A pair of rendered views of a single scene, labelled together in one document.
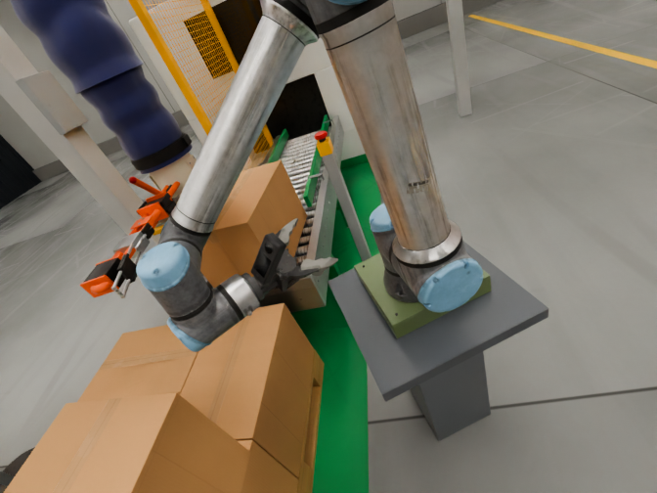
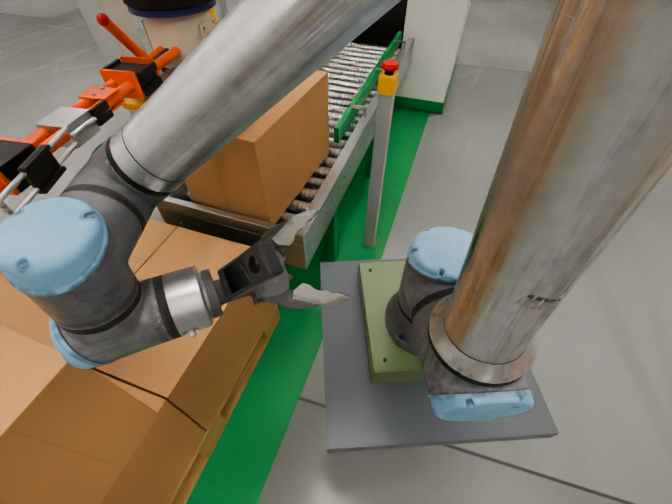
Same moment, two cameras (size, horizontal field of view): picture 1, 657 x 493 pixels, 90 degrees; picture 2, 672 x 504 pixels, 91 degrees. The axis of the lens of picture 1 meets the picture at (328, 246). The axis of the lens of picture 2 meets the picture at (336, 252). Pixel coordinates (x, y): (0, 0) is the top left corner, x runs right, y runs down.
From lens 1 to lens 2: 33 cm
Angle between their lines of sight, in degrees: 14
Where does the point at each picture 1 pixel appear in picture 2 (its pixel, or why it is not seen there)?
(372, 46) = not seen: outside the picture
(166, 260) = (51, 248)
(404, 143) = (581, 243)
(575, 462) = not seen: outside the picture
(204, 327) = (108, 347)
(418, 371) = (380, 439)
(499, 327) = (493, 428)
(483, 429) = (406, 455)
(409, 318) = (397, 372)
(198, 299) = (106, 314)
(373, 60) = not seen: outside the picture
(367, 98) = (592, 136)
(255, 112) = (327, 25)
